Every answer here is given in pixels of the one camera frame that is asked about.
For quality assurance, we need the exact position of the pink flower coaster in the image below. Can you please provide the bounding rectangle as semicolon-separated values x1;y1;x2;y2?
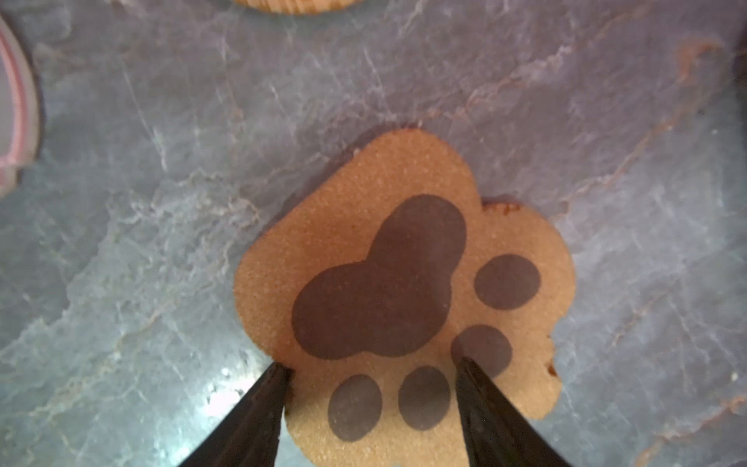
1;18;42;198

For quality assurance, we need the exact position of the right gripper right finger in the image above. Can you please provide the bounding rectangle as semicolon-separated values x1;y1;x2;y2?
455;357;570;467

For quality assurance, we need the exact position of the tan woven round coaster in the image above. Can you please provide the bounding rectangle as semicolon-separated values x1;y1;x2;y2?
235;0;360;16

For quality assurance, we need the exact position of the brown paw coaster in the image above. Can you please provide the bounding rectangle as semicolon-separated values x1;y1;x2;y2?
235;128;576;466

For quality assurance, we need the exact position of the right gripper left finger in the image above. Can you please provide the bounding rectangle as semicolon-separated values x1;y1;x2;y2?
181;362;292;467

